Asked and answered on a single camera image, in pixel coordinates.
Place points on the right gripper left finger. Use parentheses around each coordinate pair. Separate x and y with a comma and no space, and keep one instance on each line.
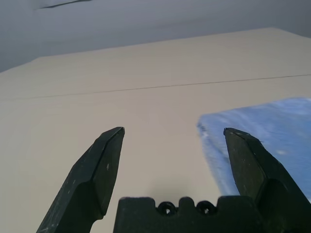
(87,179)

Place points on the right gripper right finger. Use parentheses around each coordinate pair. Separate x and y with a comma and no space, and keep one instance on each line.
(262,174)

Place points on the light blue terry towel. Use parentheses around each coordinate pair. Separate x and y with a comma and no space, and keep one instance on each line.
(279,126)

